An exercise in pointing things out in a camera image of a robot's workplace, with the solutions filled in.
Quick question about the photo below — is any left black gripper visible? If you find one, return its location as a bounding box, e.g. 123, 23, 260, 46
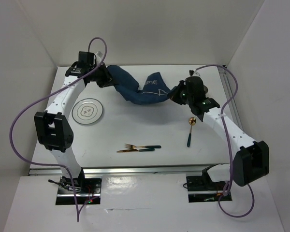
88, 62, 117, 88

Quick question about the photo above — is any dark blue cloth placemat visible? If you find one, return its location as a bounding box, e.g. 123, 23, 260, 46
107, 65, 171, 105

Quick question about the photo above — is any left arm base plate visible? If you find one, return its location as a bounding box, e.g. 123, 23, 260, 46
54, 177, 102, 205

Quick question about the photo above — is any gold fork green handle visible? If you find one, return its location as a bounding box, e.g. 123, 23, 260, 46
124, 144, 161, 149

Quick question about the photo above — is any aluminium frame rail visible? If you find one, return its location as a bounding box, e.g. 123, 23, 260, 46
29, 164, 217, 176
217, 64, 254, 165

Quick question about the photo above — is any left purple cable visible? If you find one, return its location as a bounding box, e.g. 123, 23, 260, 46
9, 37, 108, 222

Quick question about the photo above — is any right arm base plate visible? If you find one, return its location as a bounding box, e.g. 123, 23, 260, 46
183, 174, 232, 203

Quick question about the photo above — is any aluminium frame rail right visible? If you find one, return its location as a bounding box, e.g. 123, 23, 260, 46
217, 64, 254, 165

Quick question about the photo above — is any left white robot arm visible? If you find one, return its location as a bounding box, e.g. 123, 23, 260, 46
34, 52, 113, 193

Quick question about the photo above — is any aluminium frame rail front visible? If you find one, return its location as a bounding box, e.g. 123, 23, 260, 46
29, 164, 217, 176

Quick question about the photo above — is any metal cup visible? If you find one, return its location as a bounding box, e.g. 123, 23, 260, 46
203, 86, 208, 95

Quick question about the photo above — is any white round plate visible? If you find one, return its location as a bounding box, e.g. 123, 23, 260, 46
72, 98, 104, 125

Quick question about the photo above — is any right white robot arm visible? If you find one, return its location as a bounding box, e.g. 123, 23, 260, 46
169, 76, 269, 187

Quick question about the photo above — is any gold spoon green handle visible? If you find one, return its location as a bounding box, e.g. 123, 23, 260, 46
187, 117, 197, 147

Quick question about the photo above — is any gold knife green handle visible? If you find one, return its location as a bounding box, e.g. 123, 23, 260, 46
117, 148, 155, 153

